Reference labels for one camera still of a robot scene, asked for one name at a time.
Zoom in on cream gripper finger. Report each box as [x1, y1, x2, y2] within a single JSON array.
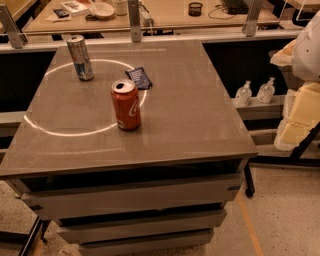
[[274, 82, 320, 151], [270, 39, 296, 67]]

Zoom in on red coke can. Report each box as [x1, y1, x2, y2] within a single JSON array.
[[111, 79, 141, 131]]

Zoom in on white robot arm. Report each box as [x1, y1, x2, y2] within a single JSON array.
[[271, 11, 320, 151]]

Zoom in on silver blue energy drink can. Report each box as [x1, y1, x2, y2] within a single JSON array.
[[67, 35, 94, 81]]

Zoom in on right clear sanitizer bottle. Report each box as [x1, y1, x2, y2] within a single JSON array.
[[256, 77, 275, 103]]

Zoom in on clear sanitizer bottle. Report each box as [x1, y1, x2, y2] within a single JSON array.
[[256, 77, 275, 103], [234, 81, 252, 107]]

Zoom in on left clear sanitizer bottle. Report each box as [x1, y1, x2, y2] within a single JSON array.
[[234, 81, 252, 107]]

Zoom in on black keyboard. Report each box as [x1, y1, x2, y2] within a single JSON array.
[[221, 0, 249, 15]]

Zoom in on black mesh pen cup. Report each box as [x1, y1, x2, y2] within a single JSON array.
[[188, 2, 203, 17]]

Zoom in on white power strip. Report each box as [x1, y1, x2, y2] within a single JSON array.
[[139, 2, 154, 27]]

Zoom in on dark blue snack packet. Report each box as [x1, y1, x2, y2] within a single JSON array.
[[125, 67, 152, 90]]

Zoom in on grey drawer cabinet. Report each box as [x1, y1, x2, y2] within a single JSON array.
[[1, 41, 257, 256]]

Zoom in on white cup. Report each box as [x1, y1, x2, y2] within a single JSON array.
[[112, 0, 127, 16]]

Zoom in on white bowl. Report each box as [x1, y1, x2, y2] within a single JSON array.
[[88, 2, 115, 20]]

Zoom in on white booklet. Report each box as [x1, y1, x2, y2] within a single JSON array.
[[60, 0, 89, 16]]

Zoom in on black smartphone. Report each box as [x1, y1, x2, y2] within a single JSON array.
[[53, 9, 69, 18]]

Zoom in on right metal bracket post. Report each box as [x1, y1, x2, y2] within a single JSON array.
[[242, 0, 263, 37]]

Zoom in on metal bracket post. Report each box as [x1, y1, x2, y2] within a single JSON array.
[[0, 4, 27, 49], [128, 0, 141, 42], [242, 0, 263, 37]]

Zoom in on middle metal bracket post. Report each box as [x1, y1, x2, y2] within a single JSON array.
[[128, 0, 141, 42]]

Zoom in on left metal bracket post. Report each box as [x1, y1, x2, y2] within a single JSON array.
[[0, 4, 27, 49]]

